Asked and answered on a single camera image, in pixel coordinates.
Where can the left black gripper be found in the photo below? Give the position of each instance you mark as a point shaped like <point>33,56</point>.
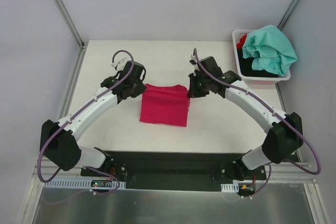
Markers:
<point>135,87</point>

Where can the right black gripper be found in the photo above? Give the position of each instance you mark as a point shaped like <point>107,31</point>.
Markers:
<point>197,87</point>

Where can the magenta t shirt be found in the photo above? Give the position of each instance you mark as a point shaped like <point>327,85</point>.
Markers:
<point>167,105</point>

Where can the teal t shirt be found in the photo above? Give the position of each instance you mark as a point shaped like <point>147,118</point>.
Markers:
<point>270,50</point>

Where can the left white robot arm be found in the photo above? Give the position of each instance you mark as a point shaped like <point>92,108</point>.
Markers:
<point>59,140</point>

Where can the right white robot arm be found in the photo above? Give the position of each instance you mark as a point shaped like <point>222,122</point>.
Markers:
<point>281,128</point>

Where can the black t shirt in basket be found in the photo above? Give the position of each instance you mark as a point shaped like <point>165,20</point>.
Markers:
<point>245,66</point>

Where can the red t shirt in basket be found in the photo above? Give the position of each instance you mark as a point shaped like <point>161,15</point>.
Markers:
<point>241,42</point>

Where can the white plastic laundry basket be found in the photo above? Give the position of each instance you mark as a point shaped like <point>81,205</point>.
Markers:
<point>236,35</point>

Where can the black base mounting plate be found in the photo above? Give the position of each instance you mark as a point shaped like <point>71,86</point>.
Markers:
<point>177,171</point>

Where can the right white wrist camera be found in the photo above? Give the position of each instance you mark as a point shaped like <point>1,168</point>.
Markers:
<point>194,63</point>

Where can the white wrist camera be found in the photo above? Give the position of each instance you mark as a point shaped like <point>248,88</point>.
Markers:
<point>194,63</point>
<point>118,66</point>

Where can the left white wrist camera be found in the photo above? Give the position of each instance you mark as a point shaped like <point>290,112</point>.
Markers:
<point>118,66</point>

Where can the right white cable duct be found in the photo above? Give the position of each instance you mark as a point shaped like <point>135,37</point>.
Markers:
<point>230,188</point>

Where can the white cable duct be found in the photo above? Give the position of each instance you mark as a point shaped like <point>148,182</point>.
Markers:
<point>71,183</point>
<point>230,188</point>

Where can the left white cable duct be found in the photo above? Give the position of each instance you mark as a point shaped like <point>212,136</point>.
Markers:
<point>71,183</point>

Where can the aluminium frame rail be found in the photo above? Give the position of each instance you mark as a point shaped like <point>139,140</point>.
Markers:
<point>280,173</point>

